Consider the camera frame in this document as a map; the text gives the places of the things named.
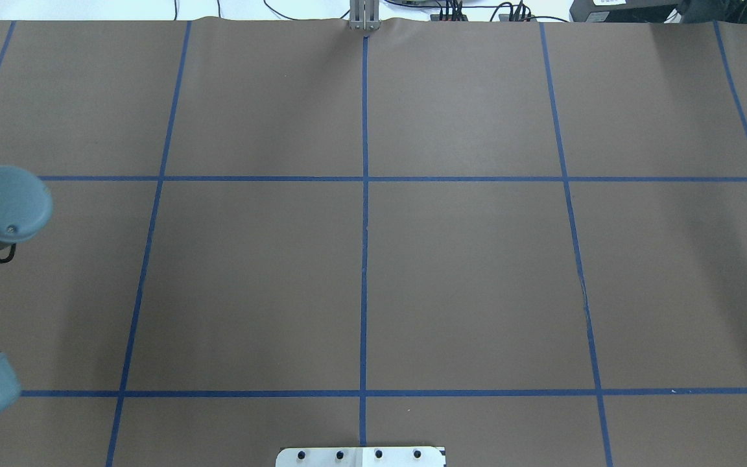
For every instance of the brown paper table cover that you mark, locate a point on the brown paper table cover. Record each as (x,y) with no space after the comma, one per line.
(526,244)

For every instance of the black box with white label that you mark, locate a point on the black box with white label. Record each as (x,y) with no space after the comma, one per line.
(622,11)

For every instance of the aluminium frame post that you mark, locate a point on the aluminium frame post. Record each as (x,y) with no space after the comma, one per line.
(364,15)

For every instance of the white central pedestal column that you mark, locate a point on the white central pedestal column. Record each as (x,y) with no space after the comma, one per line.
(363,456)

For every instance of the small electronics board with wires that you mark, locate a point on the small electronics board with wires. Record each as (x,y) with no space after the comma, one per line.
(482,10)

